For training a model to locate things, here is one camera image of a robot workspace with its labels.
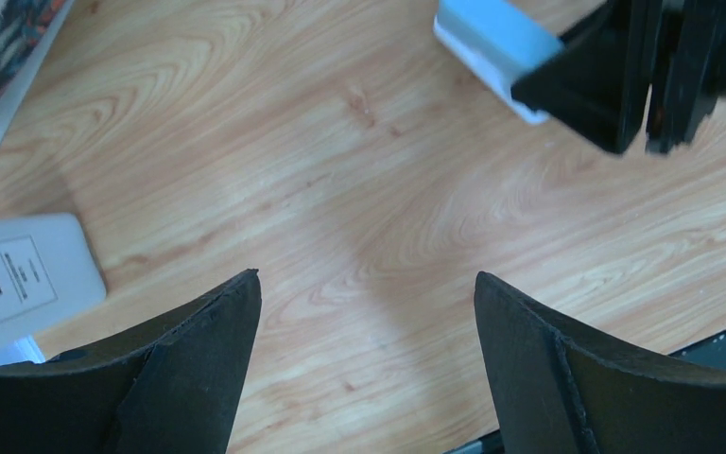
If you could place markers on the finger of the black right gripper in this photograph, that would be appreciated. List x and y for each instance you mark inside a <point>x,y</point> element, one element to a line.
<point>597,84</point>
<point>689,74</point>

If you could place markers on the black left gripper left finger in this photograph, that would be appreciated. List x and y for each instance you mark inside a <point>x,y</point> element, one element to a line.
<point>171,384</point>

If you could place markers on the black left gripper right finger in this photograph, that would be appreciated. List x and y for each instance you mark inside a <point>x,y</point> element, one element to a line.
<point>562,386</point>

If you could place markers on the white plastic bottle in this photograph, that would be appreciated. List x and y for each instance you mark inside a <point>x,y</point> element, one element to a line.
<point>48,275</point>

